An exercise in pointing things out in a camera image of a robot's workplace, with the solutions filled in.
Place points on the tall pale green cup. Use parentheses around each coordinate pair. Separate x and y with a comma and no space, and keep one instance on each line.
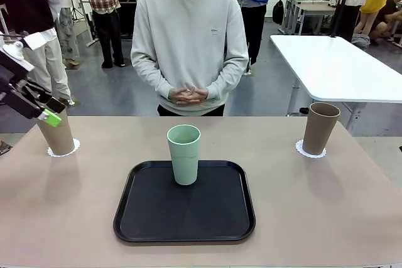
(185,167)

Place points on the white scalloped paper coaster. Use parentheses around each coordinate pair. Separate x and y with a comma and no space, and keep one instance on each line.
(298,148)
(77,145)

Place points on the black tripod stand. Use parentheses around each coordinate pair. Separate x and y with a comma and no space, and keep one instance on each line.
(340,4)

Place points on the person in grey sweatshirt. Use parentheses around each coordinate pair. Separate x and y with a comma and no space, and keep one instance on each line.
(188,29)

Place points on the tall brown cup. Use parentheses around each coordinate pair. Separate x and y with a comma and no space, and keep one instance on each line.
(59,139)
(320,130)

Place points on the grey workbench desk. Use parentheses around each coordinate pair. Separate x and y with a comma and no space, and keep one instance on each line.
(309,9)

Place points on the dark patterned board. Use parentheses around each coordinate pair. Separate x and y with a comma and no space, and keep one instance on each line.
(4,148)

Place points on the black hanging bag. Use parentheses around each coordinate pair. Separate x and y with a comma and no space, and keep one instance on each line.
(278,10)

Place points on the person in patterned grey skirt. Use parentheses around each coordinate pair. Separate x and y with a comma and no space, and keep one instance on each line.
(66,29)

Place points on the black plastic tray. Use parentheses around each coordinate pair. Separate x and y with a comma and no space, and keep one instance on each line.
(188,217)

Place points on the person's right hand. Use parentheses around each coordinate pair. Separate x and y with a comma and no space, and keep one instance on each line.
(175,95)

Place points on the person's left forearm grey sleeve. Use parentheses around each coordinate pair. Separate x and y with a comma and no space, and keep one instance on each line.
(229,76)

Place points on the white table with grey legs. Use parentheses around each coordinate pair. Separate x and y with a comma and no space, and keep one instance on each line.
(339,67)

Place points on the person's right forearm grey sleeve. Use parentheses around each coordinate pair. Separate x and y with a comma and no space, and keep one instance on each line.
(149,75)

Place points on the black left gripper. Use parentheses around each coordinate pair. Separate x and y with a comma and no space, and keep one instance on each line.
(5,75)

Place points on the person's left hand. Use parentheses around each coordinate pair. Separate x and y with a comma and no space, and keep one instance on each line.
(201,93)

